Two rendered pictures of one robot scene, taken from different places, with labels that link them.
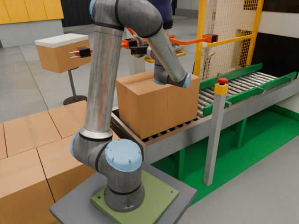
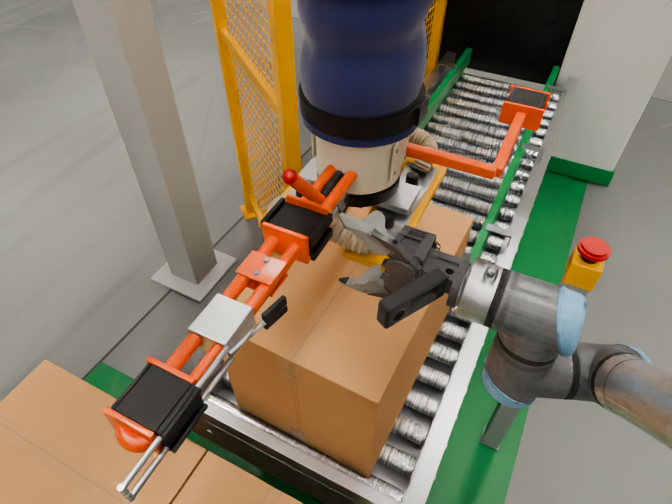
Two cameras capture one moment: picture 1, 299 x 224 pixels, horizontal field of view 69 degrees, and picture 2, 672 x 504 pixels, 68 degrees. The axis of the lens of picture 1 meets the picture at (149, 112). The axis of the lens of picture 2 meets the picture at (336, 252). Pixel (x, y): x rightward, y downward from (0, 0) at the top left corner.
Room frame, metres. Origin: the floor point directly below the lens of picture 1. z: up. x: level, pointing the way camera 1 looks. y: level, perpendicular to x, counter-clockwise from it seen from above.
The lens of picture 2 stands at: (1.08, 0.38, 1.84)
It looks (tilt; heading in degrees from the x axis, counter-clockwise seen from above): 47 degrees down; 329
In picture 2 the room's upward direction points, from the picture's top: straight up
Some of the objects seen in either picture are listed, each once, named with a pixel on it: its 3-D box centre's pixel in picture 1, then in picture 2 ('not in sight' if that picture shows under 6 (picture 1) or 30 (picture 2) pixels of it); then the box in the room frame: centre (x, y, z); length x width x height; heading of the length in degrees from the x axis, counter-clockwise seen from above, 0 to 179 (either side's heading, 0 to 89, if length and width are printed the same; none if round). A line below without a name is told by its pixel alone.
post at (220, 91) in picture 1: (213, 140); (528, 369); (1.45, -0.52, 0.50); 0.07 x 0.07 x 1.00; 32
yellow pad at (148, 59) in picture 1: (165, 54); (399, 203); (1.68, -0.14, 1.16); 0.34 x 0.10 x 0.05; 123
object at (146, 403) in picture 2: (82, 51); (155, 403); (1.44, 0.42, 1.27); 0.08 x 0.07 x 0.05; 123
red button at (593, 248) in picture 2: (222, 81); (592, 251); (1.45, -0.52, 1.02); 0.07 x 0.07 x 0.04
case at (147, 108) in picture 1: (157, 99); (353, 314); (1.75, -0.08, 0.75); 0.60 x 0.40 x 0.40; 121
